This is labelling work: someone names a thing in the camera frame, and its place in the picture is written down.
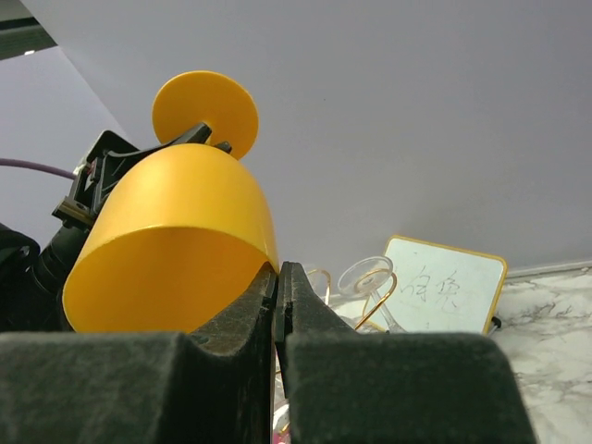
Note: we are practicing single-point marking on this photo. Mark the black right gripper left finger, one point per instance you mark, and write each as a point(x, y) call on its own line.
point(214, 385)

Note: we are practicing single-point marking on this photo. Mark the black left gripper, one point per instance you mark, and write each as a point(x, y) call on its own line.
point(111, 158)

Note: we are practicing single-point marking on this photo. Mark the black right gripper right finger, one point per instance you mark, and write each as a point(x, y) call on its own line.
point(347, 387)

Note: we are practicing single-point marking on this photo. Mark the yellow plastic goblet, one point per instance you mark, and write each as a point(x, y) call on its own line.
point(186, 230)

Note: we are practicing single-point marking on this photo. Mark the pink plastic goblet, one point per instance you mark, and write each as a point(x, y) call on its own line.
point(281, 437)

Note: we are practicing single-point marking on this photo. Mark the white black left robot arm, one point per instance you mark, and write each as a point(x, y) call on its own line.
point(32, 278)

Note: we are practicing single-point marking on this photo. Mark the hanging clear glass on rack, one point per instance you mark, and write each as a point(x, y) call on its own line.
point(366, 277)

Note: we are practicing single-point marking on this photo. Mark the gold framed whiteboard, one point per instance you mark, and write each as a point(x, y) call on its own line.
point(442, 288)

